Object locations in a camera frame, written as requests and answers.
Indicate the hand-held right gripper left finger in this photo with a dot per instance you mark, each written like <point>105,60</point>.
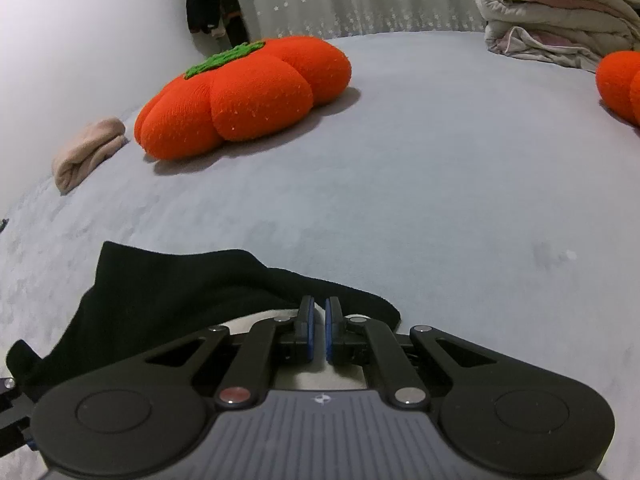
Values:
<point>311,330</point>

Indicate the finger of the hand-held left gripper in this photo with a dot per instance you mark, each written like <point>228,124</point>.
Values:
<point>12,395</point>
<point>17,435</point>

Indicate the cream and black sweater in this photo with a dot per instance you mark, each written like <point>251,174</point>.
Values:
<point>175,295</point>

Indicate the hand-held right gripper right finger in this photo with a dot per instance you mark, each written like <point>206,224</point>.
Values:
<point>329,330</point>

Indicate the small orange pumpkin cushion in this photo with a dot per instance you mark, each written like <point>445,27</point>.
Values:
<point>622,87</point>

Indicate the pink folded garment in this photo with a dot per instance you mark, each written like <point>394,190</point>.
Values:
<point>85,155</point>

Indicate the large orange pumpkin cushion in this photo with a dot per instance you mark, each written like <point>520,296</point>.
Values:
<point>240,100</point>

